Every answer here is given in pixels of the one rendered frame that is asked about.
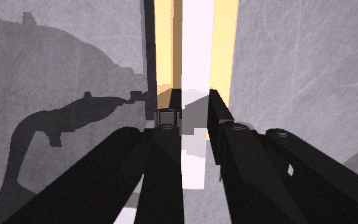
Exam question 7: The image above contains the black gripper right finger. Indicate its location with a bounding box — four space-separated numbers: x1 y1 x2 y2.
207 89 358 224

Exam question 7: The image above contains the white square stick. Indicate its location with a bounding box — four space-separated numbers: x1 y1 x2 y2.
181 8 214 189
183 0 214 8

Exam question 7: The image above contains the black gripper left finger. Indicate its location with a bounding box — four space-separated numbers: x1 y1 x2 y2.
2 89 185 224

